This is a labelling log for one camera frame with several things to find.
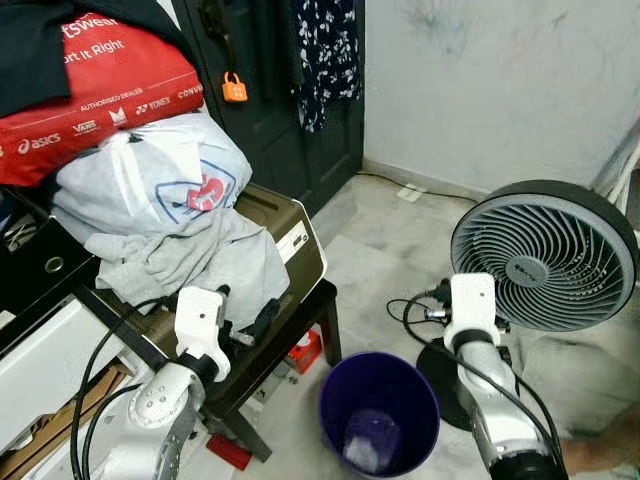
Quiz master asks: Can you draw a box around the grey cloth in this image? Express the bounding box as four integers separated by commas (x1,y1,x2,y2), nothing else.
84,204,292,333

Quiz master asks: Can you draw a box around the red tissue box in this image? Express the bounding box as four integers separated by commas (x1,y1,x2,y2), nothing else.
287,327,324,374

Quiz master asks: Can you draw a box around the brown printer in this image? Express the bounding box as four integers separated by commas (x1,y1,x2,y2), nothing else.
95,183,330,373

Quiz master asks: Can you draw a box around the purple waste bin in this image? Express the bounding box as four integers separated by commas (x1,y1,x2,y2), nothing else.
319,351,442,480

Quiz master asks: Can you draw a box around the flat red item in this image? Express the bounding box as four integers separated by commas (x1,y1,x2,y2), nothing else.
204,434,252,472

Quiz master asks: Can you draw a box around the white plastic bag red logo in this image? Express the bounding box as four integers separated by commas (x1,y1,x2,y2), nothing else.
50,108,254,243

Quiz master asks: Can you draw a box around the black door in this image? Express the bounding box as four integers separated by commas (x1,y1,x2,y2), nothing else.
165,0,367,218

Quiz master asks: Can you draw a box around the black storage box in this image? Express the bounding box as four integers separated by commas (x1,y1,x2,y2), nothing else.
0,190,102,347

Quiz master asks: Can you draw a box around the white cabinet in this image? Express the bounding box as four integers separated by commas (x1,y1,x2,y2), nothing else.
0,294,137,452

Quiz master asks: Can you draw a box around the orange padlock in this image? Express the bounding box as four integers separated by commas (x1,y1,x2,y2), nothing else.
221,71,249,104

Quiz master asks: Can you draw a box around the white step stool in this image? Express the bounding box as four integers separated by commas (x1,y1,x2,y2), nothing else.
590,138,640,217

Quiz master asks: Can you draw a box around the red sportswear bag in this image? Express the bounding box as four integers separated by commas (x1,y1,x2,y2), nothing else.
0,10,207,188

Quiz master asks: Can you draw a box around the barefoot person green shirt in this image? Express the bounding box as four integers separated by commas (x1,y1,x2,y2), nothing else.
558,404,640,480

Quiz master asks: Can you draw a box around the navy floral garment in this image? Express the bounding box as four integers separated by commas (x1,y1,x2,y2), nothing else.
289,0,362,134

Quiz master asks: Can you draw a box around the grey black floor fan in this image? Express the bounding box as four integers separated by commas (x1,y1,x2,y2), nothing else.
414,179,640,434

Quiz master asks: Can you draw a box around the black cloth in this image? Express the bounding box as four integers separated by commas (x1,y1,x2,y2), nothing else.
0,0,197,118

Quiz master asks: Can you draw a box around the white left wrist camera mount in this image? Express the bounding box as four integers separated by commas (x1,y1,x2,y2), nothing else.
174,286,234,382

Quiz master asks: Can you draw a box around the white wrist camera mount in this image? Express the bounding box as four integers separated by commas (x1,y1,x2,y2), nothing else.
444,272,499,347
174,286,234,382

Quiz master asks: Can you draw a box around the short black left arm cable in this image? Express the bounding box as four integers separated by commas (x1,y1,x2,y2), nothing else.
83,383,156,480

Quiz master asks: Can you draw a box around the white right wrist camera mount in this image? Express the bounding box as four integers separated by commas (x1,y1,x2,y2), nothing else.
444,272,499,347

